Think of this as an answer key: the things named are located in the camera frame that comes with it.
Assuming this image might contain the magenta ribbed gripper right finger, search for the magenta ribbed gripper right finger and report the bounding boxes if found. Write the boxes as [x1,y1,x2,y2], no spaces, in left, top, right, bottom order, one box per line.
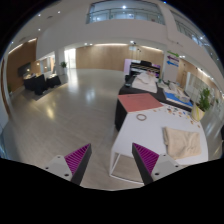
[132,143,182,185]

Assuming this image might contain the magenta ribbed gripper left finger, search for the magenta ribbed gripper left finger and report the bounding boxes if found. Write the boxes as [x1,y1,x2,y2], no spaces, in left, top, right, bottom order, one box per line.
[44,144,92,185]

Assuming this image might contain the beige crumpled towel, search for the beige crumpled towel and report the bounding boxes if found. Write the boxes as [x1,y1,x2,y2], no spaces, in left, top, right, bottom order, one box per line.
[163,127,201,160]

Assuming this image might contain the white square table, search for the white square table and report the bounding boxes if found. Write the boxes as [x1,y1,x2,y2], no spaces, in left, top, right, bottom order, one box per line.
[109,106,208,183]

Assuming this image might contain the black cloth covered table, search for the black cloth covered table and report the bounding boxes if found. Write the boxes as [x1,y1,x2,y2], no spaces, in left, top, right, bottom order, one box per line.
[115,77,193,130]

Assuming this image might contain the salmon pink mat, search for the salmon pink mat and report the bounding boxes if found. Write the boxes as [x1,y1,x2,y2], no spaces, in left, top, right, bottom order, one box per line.
[116,93,163,113]

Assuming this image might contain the blue mat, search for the blue mat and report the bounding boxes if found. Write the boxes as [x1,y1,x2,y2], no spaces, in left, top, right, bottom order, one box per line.
[164,92,193,108]

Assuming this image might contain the potted green plant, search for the potted green plant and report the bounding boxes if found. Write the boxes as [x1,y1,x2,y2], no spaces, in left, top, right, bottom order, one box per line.
[191,88,210,122]

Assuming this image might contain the white cloth pile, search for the white cloth pile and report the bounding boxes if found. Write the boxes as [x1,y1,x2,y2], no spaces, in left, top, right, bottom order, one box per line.
[132,73,157,93]

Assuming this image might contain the black piano keyboard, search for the black piano keyboard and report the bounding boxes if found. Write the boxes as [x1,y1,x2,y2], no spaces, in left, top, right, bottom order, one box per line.
[129,61,160,77]

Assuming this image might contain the small potted tree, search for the small potted tree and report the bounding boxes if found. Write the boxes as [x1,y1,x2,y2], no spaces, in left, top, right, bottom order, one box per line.
[60,61,67,75]

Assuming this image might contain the white signboard with arrows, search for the white signboard with arrows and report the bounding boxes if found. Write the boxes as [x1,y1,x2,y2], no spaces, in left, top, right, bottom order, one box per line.
[163,51,179,82]

